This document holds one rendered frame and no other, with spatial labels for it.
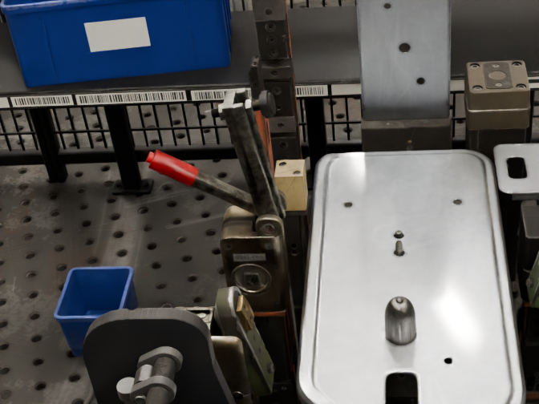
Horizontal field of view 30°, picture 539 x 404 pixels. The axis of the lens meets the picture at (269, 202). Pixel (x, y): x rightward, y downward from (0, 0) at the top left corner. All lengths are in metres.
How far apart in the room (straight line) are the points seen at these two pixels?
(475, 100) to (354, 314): 0.37
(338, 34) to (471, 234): 0.45
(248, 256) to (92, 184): 0.75
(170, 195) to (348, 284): 0.72
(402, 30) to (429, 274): 0.33
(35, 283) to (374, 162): 0.64
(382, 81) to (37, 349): 0.65
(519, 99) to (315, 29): 0.36
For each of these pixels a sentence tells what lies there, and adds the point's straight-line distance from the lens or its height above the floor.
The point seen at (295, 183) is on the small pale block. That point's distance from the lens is 1.17.
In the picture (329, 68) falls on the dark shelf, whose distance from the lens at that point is 1.42.
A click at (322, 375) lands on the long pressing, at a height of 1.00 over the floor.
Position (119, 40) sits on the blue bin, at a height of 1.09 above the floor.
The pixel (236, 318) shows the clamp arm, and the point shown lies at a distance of 0.96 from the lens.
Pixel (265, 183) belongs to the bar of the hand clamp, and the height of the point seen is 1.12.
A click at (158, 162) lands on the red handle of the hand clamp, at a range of 1.08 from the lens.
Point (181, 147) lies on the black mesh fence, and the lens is 1.77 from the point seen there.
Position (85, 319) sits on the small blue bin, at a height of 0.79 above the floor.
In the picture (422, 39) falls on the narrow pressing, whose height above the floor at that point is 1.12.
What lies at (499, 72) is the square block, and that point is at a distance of 1.35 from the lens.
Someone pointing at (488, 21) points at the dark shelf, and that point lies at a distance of 1.52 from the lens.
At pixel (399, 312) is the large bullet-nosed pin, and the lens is 1.02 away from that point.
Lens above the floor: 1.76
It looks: 38 degrees down
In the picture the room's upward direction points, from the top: 7 degrees counter-clockwise
